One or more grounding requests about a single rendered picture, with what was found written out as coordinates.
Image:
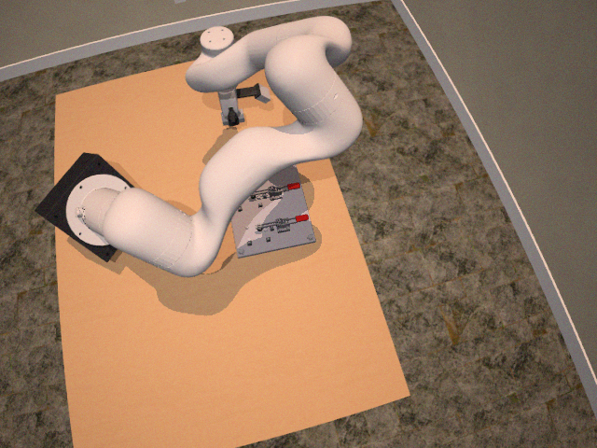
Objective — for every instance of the grey toggle clamp with red handle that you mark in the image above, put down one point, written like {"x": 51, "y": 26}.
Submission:
{"x": 282, "y": 223}

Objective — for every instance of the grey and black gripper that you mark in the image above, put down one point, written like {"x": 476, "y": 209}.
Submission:
{"x": 229, "y": 103}

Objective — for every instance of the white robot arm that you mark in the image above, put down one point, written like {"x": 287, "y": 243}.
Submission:
{"x": 299, "y": 71}

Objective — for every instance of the black toggle clamp with red handle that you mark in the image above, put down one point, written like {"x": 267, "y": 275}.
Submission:
{"x": 278, "y": 192}

